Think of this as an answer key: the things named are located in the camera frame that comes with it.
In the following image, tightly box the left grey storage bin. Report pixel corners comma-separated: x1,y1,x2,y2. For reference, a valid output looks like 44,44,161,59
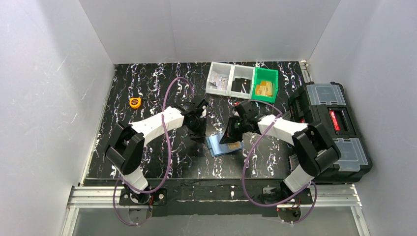
206,62,234,96

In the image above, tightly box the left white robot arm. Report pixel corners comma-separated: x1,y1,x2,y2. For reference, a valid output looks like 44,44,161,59
104,97,209,194

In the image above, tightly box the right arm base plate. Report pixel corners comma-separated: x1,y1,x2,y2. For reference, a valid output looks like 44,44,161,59
259,187,314,223

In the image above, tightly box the aluminium frame rail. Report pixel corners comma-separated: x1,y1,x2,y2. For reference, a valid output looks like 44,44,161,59
61,184,370,236

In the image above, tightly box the blue card holder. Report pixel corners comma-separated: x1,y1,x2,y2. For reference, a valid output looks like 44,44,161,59
206,134,244,157

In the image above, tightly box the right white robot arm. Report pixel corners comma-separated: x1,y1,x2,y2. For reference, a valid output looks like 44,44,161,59
219,101,341,195

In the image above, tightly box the grey storage bin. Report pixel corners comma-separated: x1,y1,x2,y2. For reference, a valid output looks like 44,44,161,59
206,62,234,96
228,65,255,99

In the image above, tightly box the orange tape measure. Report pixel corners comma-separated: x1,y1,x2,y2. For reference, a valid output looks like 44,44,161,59
129,97,142,109

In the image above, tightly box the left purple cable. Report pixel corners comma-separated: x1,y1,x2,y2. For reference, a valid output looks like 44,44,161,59
112,76,195,227

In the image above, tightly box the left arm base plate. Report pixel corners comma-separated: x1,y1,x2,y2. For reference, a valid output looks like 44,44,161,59
119,188,168,206

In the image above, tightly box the green storage bin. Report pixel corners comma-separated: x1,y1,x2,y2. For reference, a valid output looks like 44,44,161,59
251,67,279,104

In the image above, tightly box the yellow credit card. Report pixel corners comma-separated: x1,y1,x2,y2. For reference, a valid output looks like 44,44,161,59
255,81,273,97
227,142,242,151

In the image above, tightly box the black toolbox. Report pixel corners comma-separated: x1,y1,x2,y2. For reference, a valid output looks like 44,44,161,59
284,82,373,184

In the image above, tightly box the middle grey storage bin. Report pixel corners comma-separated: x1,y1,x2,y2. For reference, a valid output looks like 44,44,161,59
228,65,255,99

